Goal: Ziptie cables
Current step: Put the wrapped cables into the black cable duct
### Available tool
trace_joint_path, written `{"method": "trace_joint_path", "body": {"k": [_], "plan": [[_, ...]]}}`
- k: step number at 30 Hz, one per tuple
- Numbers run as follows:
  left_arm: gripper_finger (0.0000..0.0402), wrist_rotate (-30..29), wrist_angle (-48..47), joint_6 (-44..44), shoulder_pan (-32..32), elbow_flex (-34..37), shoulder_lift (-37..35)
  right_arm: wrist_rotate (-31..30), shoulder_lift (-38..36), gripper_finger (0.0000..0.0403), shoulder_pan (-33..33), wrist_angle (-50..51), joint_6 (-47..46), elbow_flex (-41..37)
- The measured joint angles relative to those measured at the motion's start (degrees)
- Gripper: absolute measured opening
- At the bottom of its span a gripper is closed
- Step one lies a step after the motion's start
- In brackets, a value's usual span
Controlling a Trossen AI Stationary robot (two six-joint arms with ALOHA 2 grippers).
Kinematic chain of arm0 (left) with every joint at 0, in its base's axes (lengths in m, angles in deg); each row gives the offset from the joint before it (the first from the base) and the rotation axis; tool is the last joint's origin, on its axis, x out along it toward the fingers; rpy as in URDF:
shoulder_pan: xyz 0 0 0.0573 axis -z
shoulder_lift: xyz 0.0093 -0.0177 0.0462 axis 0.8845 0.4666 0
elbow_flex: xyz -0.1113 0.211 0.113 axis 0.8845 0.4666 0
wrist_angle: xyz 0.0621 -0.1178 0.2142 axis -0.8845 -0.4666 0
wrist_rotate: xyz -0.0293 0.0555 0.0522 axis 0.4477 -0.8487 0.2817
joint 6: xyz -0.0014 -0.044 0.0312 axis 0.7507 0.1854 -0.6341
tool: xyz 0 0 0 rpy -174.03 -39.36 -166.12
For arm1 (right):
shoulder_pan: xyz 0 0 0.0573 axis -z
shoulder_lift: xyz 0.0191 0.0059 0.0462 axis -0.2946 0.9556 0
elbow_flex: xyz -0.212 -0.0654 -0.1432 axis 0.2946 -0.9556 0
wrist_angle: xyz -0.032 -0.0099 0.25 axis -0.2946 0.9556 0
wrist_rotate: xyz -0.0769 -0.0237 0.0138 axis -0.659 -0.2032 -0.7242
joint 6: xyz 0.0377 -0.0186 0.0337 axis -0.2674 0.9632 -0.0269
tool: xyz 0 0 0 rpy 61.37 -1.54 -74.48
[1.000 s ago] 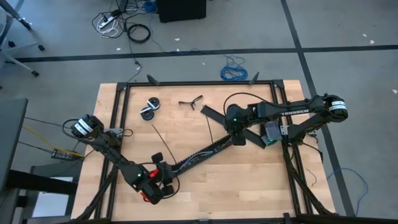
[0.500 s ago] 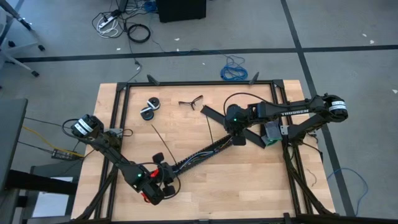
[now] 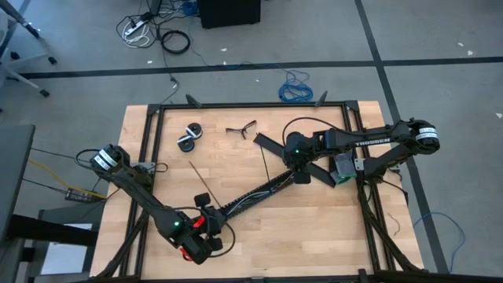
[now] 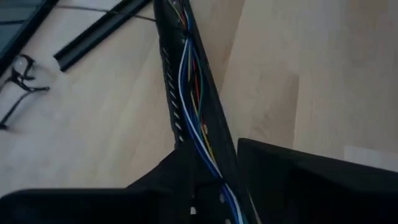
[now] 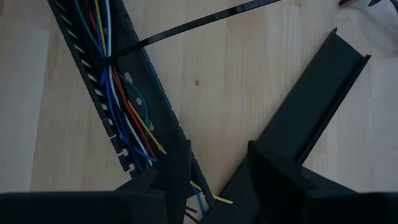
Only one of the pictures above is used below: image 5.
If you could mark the black zip tie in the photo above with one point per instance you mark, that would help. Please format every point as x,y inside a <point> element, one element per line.
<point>192,25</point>

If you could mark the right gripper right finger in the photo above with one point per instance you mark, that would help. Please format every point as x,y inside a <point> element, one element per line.
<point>280,180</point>

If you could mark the black duct cover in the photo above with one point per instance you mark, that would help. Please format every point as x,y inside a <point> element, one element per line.
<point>311,102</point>

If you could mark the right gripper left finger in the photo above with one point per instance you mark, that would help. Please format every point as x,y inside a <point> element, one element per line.
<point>174,177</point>

